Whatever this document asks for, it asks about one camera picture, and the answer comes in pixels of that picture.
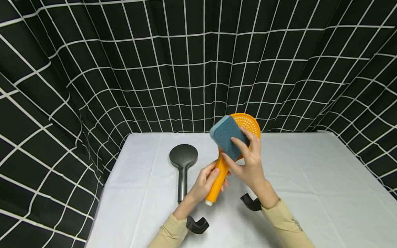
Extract orange shower head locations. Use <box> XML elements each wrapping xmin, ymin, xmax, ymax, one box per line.
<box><xmin>205</xmin><ymin>113</ymin><xmax>262</xmax><ymax>207</ymax></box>

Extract person's left hand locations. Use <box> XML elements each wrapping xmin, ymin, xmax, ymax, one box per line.
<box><xmin>185</xmin><ymin>161</ymin><xmax>232</xmax><ymax>208</ymax></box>

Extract person's right hand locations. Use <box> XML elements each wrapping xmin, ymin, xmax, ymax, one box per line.
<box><xmin>221</xmin><ymin>127</ymin><xmax>274</xmax><ymax>197</ymax></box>

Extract person's left forearm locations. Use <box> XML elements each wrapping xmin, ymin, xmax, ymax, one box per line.
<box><xmin>147</xmin><ymin>201</ymin><xmax>196</xmax><ymax>248</ymax></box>

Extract blue sponge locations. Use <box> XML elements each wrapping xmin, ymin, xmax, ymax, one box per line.
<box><xmin>209</xmin><ymin>115</ymin><xmax>251</xmax><ymax>162</ymax></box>

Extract grey shower head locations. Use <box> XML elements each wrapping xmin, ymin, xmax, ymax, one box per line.
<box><xmin>169</xmin><ymin>144</ymin><xmax>199</xmax><ymax>204</ymax></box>

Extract person's right forearm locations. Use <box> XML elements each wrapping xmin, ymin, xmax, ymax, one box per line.
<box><xmin>256</xmin><ymin>187</ymin><xmax>316</xmax><ymax>248</ymax></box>

